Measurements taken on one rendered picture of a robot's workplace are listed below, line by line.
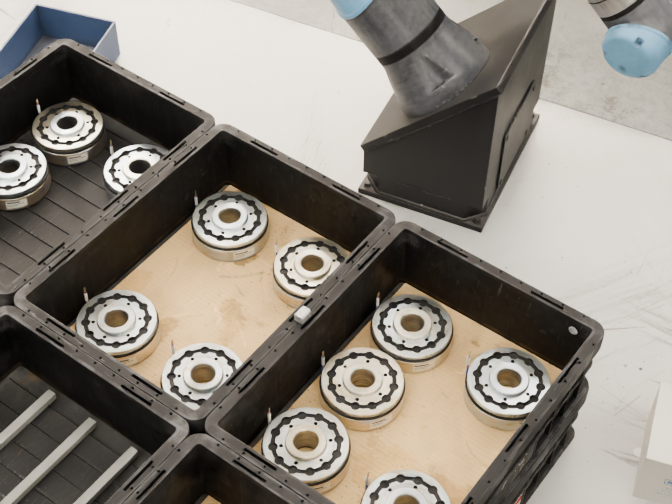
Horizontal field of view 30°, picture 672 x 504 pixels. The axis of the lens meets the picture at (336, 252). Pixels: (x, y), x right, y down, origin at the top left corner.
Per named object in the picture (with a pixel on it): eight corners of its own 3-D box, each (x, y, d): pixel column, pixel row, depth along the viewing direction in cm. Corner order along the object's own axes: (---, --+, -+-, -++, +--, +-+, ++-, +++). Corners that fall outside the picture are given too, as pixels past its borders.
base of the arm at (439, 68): (439, 60, 192) (399, 10, 189) (506, 37, 180) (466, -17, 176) (388, 125, 185) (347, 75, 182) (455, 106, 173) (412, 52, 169)
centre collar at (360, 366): (354, 358, 154) (354, 355, 153) (389, 374, 152) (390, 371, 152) (334, 387, 151) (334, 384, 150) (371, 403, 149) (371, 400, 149)
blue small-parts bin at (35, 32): (69, 128, 203) (62, 96, 198) (-14, 108, 206) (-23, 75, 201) (120, 53, 216) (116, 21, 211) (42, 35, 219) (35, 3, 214)
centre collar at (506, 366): (498, 358, 154) (499, 355, 153) (535, 374, 152) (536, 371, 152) (481, 387, 151) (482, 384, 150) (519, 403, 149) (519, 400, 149)
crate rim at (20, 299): (222, 132, 173) (221, 119, 172) (400, 228, 162) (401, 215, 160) (9, 312, 152) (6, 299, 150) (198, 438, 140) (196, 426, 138)
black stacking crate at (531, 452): (397, 278, 169) (402, 220, 160) (591, 386, 157) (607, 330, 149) (206, 483, 147) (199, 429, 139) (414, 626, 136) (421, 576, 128)
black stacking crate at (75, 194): (75, 97, 192) (64, 39, 183) (224, 181, 181) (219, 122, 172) (-131, 252, 171) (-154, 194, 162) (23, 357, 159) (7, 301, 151)
